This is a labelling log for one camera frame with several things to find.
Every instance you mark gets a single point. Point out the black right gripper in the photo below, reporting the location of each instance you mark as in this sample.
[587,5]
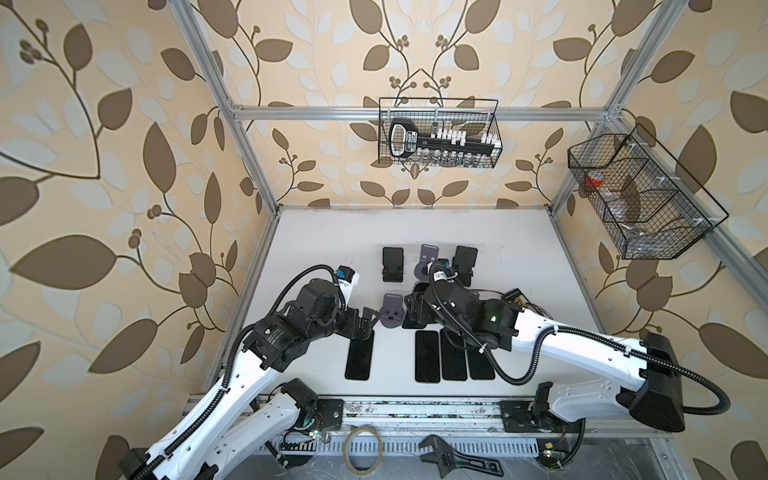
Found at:
[418,305]

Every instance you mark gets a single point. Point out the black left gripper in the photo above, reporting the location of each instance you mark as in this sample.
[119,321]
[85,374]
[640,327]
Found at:
[364,331]

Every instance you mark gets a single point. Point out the silver phone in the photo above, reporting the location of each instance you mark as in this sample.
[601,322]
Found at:
[359,359]

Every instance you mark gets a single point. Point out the purple phone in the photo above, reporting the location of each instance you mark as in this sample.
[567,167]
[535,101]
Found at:
[427,358]

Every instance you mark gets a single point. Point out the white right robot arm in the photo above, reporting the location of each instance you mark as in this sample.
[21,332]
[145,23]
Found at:
[638,378]

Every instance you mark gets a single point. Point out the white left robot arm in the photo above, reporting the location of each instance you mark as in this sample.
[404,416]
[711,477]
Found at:
[213,439]

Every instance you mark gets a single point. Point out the black phone stand front left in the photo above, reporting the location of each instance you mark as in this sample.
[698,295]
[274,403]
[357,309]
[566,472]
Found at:
[392,311]

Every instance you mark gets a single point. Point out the black flat stand back right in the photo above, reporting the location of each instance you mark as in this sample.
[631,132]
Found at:
[463,263]

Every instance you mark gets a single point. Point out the grey round phone stand back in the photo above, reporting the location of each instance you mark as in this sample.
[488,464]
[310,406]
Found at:
[427,254]

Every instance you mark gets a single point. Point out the black flat phone stand left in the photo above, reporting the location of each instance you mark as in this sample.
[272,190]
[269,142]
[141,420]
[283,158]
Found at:
[392,264]

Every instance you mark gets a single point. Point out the black charging board yellow plugs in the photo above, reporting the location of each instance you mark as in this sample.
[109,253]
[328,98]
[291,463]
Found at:
[516,296]

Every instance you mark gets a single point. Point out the black adjustable wrench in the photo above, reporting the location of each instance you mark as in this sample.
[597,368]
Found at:
[447,459]

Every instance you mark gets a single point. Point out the black socket set tool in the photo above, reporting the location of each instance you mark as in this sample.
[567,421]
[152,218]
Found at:
[404,139]

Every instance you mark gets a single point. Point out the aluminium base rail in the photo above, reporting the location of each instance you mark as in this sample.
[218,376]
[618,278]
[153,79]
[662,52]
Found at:
[481,426]

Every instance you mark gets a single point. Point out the black wire basket back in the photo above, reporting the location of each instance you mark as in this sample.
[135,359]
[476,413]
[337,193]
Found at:
[475,116]

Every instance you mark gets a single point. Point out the black wire basket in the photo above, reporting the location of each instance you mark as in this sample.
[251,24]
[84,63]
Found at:
[653,204]
[475,116]

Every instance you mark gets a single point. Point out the black wire basket right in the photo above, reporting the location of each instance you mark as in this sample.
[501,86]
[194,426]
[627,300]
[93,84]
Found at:
[653,204]

